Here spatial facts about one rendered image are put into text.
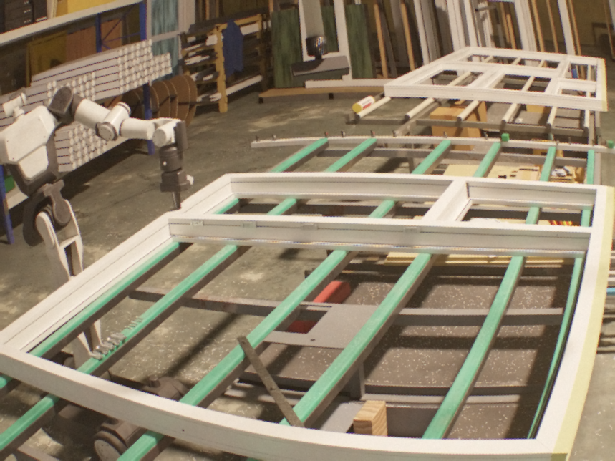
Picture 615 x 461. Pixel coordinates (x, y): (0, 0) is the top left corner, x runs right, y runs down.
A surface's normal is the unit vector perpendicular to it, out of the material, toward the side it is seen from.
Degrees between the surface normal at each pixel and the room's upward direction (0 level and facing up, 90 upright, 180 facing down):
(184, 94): 75
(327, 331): 0
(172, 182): 90
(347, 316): 0
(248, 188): 90
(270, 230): 90
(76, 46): 86
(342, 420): 0
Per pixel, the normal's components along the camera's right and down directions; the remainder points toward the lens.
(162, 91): -0.75, 0.13
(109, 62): -0.38, 0.35
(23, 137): 0.35, 0.00
